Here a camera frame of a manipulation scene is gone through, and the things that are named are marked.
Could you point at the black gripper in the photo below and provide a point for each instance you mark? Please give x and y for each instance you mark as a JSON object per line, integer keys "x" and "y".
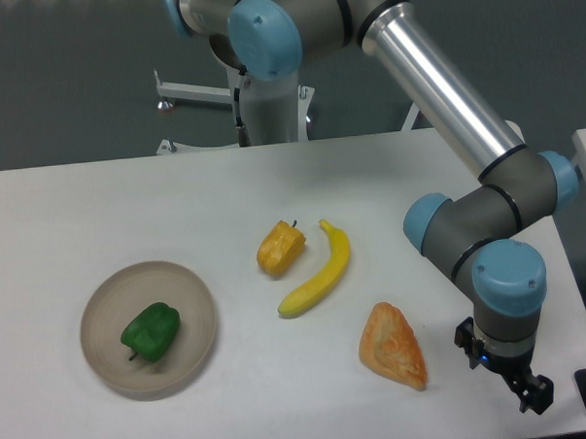
{"x": 512, "y": 361}

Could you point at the green bell pepper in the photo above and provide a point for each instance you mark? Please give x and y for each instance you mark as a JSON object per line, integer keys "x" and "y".
{"x": 152, "y": 332}

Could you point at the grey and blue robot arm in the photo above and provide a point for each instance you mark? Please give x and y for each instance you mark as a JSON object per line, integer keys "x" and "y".
{"x": 471, "y": 240}

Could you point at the yellow bell pepper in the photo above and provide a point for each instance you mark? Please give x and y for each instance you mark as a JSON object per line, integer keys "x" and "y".
{"x": 282, "y": 245}

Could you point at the beige round plate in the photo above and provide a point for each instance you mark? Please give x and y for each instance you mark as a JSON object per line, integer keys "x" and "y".
{"x": 119, "y": 300}

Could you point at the orange triangular pastry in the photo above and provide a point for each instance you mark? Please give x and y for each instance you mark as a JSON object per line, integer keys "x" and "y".
{"x": 389, "y": 348}

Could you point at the yellow banana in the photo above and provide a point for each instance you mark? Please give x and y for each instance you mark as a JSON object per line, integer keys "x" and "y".
{"x": 306, "y": 296}

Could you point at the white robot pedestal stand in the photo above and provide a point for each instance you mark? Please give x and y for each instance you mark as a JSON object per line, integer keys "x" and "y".
{"x": 341, "y": 96}

